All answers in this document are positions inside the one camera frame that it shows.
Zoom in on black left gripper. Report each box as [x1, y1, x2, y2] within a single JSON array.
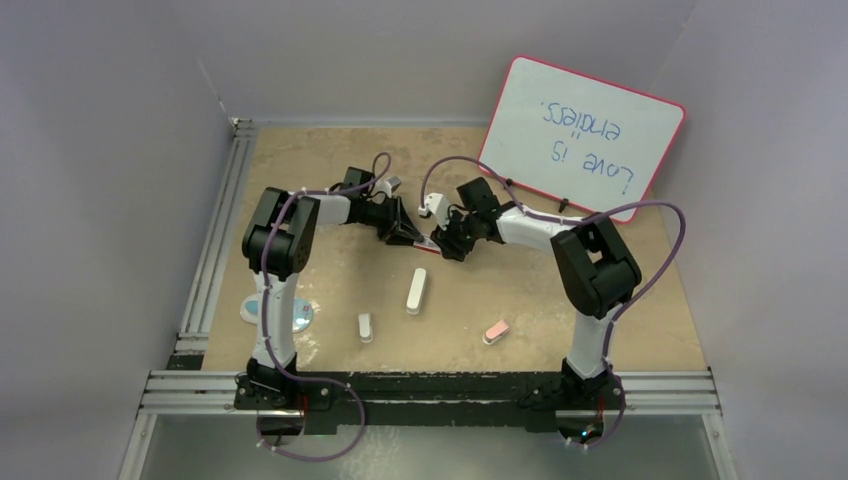
[[358, 196, 422, 246]]

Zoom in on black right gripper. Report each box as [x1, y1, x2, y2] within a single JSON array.
[[431, 205, 481, 263]]

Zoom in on red white staple box sleeve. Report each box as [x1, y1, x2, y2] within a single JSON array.
[[413, 238, 441, 255]]

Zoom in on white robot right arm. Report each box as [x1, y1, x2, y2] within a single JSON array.
[[418, 178, 642, 407]]

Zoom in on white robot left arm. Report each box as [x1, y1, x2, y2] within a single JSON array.
[[240, 167, 424, 409]]

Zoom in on long white stapler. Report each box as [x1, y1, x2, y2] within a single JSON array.
[[405, 268, 428, 315]]

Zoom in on blue hair clip package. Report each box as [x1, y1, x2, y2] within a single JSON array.
[[239, 294, 314, 334]]

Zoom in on pink framed whiteboard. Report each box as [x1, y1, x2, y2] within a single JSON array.
[[479, 56, 687, 212]]

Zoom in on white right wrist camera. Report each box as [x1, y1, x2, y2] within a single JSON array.
[[417, 193, 452, 228]]

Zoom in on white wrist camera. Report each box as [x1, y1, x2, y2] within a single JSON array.
[[417, 193, 452, 228], [374, 176, 402, 198]]

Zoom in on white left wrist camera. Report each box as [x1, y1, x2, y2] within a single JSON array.
[[374, 176, 402, 198]]

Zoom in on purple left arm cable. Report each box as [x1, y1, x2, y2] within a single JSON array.
[[254, 151, 368, 464]]

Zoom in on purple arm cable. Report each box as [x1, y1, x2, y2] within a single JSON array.
[[417, 156, 688, 452], [254, 151, 368, 464]]

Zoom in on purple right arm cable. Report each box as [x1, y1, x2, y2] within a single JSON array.
[[417, 156, 688, 452]]

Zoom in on aluminium frame rails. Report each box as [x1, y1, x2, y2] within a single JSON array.
[[120, 121, 737, 479]]

